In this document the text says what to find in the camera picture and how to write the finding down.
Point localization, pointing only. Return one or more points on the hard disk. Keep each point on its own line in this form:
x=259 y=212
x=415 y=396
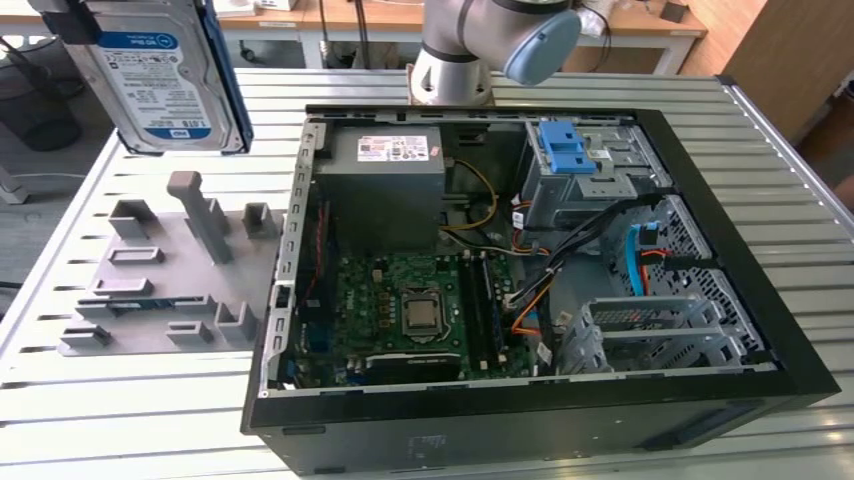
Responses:
x=160 y=90

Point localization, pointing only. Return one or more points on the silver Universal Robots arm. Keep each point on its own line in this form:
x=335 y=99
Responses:
x=454 y=75

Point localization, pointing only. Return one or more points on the grey metal disk bay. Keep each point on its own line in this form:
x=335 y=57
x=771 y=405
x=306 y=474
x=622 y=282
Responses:
x=657 y=333

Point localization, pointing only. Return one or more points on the grey power supply unit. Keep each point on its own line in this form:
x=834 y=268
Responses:
x=380 y=200

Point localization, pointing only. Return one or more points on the green motherboard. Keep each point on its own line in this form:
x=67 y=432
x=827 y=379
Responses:
x=363 y=287

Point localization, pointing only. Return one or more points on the silver CPU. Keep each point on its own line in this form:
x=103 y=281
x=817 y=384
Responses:
x=422 y=314

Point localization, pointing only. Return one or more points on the black RAM slot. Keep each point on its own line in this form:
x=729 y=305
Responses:
x=492 y=305

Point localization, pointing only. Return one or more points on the grey metal optical drive cage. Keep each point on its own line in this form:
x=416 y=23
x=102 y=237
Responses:
x=574 y=200

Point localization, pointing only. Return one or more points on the black graphics card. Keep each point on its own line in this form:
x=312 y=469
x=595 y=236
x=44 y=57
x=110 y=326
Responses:
x=414 y=369

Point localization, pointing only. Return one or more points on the blue plastic drive latch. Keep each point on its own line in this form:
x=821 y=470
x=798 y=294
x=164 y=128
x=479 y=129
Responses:
x=563 y=150

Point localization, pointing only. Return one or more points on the grey parts rack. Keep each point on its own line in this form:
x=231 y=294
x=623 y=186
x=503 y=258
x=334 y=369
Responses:
x=187 y=280

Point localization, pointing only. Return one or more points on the black open PC case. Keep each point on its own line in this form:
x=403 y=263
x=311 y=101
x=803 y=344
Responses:
x=534 y=430

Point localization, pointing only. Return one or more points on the wooden desk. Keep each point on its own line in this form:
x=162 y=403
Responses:
x=394 y=21

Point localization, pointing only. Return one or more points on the small white printed box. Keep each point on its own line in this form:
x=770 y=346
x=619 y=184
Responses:
x=275 y=4

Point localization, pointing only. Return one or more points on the white cardboard box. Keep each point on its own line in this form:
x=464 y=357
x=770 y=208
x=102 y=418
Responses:
x=236 y=5

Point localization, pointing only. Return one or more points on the black mesh waste bin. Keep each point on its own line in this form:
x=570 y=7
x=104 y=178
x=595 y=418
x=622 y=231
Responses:
x=33 y=100

